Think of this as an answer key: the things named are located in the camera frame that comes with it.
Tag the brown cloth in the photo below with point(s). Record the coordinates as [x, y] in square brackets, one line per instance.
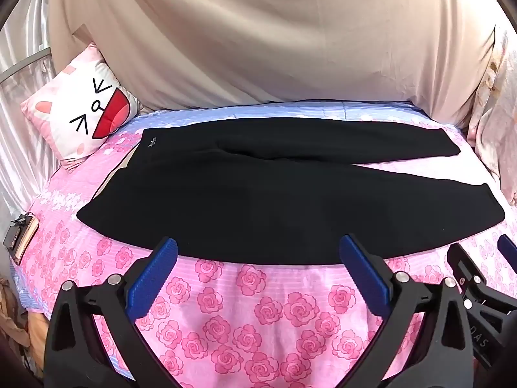
[12, 311]

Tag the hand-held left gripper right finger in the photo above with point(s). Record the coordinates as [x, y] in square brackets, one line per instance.
[363, 275]

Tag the tan notebook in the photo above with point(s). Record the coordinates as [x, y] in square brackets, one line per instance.
[28, 238]

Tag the cartoon face pillow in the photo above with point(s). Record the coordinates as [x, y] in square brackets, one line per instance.
[80, 101]

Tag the grey metal rail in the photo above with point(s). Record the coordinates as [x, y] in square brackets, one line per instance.
[24, 63]

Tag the white satin curtain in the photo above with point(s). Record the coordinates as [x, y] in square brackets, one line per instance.
[20, 149]

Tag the pale floral blanket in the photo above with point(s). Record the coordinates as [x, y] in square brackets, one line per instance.
[496, 129]

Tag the black pants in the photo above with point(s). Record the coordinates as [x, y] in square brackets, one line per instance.
[242, 194]

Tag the pink rose print bedsheet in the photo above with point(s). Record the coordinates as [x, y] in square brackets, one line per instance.
[262, 311]

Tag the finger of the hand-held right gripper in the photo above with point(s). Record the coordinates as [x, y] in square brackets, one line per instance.
[468, 268]
[509, 248]

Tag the beige hanging cloth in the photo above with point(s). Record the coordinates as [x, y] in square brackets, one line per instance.
[262, 28]

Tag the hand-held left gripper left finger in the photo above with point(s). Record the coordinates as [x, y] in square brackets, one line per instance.
[155, 279]

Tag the black phone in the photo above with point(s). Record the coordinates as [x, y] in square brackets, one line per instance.
[12, 236]

